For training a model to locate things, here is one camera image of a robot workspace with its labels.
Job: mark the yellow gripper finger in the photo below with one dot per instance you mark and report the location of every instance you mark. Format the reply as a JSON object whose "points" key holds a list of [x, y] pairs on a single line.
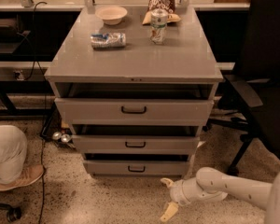
{"points": [[167, 182], [170, 210]]}

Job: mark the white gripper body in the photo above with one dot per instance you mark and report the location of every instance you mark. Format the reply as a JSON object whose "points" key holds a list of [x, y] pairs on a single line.
{"points": [[176, 192]]}

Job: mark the grey bottom drawer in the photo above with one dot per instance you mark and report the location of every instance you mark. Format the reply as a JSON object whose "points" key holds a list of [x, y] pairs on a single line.
{"points": [[144, 168]]}

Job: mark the grey drawer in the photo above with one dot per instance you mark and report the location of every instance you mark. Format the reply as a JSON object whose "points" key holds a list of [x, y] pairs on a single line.
{"points": [[144, 168], [127, 144], [134, 111]]}

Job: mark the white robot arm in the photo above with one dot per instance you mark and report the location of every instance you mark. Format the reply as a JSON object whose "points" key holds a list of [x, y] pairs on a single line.
{"points": [[210, 185]]}

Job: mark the grey middle drawer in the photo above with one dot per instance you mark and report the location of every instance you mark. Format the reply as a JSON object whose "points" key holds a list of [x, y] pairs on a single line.
{"points": [[127, 144]]}

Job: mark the grey drawer cabinet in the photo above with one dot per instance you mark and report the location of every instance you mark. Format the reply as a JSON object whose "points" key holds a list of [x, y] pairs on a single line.
{"points": [[143, 91]]}

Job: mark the grey top drawer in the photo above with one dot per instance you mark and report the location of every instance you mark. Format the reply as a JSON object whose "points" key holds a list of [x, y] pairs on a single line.
{"points": [[134, 111]]}

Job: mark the silver can on floor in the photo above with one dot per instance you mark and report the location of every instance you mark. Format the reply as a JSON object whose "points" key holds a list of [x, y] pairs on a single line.
{"points": [[56, 136], [66, 138]]}

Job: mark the tan sneaker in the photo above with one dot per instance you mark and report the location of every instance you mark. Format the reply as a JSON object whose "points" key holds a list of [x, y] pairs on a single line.
{"points": [[29, 176]]}

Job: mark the black office chair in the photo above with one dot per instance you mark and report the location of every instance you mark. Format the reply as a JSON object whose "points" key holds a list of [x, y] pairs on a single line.
{"points": [[252, 88]]}

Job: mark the black chair caster base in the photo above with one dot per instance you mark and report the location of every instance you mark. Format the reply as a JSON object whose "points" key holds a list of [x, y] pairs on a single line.
{"points": [[13, 213]]}

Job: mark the clear plastic water bottle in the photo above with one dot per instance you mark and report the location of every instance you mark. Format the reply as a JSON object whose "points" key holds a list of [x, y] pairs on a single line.
{"points": [[158, 25]]}

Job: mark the person leg beige trousers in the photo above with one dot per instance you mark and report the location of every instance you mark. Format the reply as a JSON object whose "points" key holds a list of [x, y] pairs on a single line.
{"points": [[13, 150]]}

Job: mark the white paper bowl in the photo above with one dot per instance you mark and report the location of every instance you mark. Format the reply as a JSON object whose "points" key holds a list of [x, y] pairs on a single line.
{"points": [[111, 15]]}

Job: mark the brown chip bag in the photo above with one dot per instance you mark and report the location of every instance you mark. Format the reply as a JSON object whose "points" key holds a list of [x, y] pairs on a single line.
{"points": [[167, 5]]}

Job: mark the long grey workbench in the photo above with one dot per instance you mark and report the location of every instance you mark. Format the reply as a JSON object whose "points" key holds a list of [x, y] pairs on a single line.
{"points": [[53, 0]]}

